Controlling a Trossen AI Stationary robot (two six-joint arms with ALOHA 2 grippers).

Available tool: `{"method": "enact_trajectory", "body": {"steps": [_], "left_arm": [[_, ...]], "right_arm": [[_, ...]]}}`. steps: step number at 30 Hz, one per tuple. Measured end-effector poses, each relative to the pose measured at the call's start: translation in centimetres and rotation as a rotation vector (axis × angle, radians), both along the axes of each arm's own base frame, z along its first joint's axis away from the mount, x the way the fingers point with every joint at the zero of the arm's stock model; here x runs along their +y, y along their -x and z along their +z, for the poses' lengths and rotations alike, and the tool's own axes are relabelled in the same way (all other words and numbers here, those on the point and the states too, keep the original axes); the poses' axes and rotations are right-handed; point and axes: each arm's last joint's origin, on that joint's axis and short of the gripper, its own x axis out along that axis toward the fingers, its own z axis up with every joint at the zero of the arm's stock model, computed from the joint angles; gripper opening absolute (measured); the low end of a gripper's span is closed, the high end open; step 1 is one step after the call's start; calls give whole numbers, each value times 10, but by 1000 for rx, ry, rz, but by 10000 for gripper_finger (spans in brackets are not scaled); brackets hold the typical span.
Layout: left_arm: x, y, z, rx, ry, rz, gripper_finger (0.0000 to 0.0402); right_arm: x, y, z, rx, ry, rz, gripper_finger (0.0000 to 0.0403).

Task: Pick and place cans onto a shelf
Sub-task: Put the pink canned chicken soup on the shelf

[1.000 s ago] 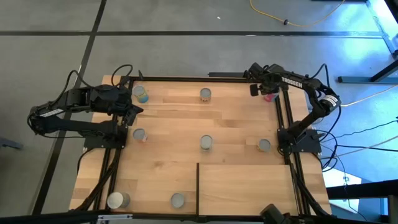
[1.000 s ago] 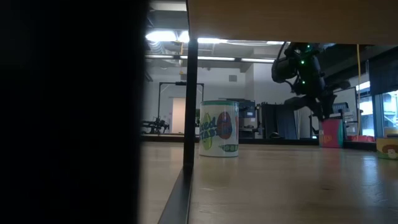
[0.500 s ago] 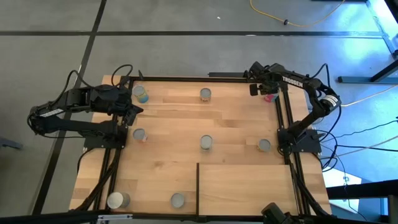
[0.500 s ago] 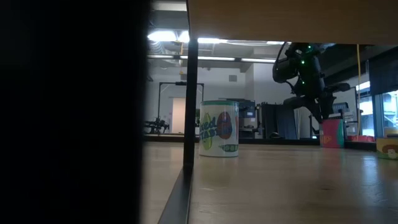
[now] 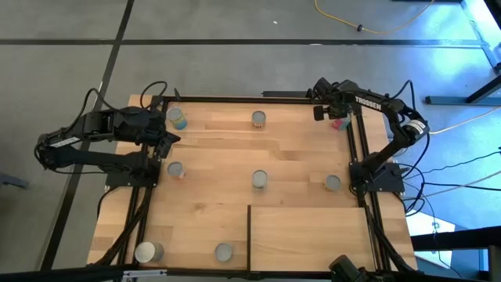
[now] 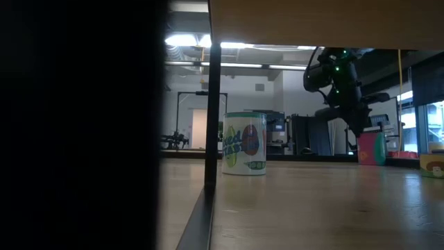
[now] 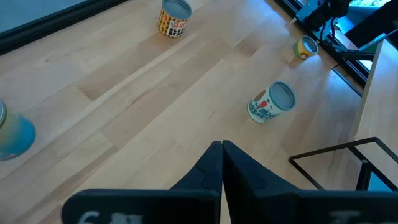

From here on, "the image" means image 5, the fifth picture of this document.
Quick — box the black rounded device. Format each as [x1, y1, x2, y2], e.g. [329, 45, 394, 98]
[327, 254, 371, 282]

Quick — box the black floor cable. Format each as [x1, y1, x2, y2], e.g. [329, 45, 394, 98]
[424, 181, 501, 193]

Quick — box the white orange sauce can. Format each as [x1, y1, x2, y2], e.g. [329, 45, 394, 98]
[167, 161, 187, 180]

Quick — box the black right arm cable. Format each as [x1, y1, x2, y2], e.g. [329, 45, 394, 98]
[391, 79, 431, 179]

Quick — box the large grey can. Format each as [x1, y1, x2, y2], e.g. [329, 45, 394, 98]
[134, 240, 165, 264]

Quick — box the yellow green mushroom can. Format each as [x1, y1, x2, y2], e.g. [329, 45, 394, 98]
[323, 174, 342, 193]

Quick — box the yellow floor cable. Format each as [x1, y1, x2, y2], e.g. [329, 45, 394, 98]
[314, 0, 436, 35]

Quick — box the white floor cable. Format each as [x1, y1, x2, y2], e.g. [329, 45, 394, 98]
[428, 106, 501, 136]

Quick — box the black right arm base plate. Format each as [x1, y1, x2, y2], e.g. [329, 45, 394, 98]
[348, 160, 405, 193]

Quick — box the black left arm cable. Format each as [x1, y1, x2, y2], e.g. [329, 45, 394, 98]
[139, 80, 169, 110]
[62, 87, 121, 130]

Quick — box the black aluminium table frame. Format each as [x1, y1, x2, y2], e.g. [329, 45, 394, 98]
[117, 93, 395, 280]

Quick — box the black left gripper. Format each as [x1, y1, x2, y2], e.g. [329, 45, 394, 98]
[127, 108, 182, 159]

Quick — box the blue and yellow can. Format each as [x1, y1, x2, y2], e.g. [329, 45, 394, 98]
[165, 106, 189, 131]

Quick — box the grey floor object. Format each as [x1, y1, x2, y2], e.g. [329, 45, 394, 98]
[0, 172, 29, 190]

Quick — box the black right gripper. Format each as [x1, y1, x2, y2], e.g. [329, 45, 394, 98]
[312, 76, 353, 123]

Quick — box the silver metal bracket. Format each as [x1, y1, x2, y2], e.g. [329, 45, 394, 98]
[121, 268, 168, 280]

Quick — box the grey metal floor bar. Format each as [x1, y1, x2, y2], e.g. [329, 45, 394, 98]
[424, 95, 501, 107]

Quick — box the black stand leg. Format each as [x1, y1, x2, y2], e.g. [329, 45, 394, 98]
[464, 72, 501, 104]

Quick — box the black cable bundle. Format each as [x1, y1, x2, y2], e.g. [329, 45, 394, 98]
[93, 186, 154, 267]
[366, 193, 418, 275]

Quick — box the black rig beam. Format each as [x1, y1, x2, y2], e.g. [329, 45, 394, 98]
[0, 264, 501, 282]
[409, 225, 501, 252]

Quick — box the spicy black beans can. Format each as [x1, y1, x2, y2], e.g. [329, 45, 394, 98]
[250, 110, 268, 129]

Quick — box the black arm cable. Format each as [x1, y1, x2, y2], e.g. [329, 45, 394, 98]
[391, 79, 431, 179]
[139, 80, 169, 110]
[62, 87, 121, 130]

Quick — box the silver-top tin can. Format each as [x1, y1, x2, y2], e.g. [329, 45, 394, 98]
[214, 242, 234, 263]
[251, 169, 269, 190]

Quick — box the black bar behind table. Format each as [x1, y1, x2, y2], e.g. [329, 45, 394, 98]
[261, 90, 315, 99]

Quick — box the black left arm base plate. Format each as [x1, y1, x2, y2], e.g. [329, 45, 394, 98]
[104, 154, 162, 189]

